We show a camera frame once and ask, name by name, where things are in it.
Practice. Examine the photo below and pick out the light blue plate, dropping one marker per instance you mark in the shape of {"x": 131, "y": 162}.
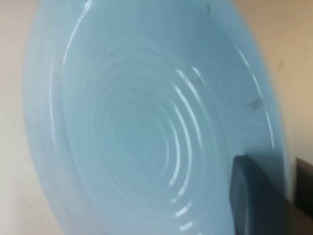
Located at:
{"x": 122, "y": 122}

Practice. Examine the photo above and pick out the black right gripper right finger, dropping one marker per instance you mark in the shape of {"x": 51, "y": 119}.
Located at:
{"x": 304, "y": 195}

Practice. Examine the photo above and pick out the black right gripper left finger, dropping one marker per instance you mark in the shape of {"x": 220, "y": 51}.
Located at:
{"x": 256, "y": 195}

